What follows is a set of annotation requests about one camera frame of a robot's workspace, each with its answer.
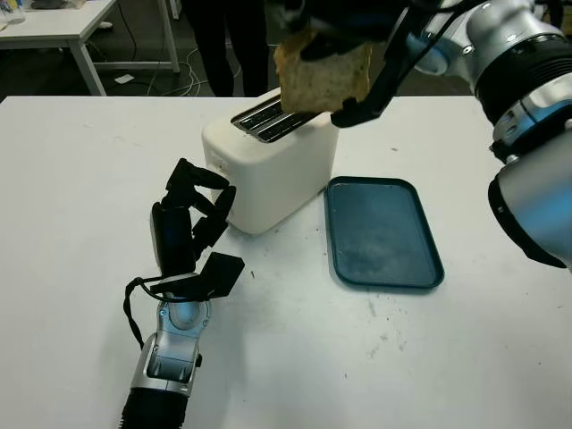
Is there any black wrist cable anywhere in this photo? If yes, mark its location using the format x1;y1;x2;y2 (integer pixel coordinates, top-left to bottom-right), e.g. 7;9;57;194
401;0;461;68
122;276;163;354

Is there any white cable on floor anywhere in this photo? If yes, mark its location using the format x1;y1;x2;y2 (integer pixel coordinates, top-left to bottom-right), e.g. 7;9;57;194
146;43;203;97

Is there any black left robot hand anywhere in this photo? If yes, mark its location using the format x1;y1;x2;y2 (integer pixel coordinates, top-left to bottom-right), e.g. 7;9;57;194
149;157;238;279

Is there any dark teal plastic tray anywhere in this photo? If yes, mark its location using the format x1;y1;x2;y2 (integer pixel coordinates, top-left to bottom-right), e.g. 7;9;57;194
324;175;446;291

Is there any brown toast bread slice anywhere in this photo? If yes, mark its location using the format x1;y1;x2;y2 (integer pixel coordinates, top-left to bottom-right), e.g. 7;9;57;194
273;29;374;114

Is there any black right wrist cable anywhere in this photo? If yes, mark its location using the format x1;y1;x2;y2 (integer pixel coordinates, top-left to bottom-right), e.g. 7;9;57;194
401;0;461;68

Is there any white two-slot toaster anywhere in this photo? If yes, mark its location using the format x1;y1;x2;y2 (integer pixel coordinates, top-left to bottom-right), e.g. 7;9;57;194
200;88;340;235

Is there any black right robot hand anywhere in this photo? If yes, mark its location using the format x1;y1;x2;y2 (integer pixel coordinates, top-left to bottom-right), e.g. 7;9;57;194
281;0;410;63

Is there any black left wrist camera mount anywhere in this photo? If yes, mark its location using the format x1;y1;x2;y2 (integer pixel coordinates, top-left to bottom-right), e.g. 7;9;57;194
149;251;246;301

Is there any white background desk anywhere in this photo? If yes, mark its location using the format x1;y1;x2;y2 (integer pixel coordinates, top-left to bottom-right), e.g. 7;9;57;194
0;0;182;97

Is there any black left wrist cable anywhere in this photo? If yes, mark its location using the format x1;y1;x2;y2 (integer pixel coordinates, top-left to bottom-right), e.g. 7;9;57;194
122;276;163;354

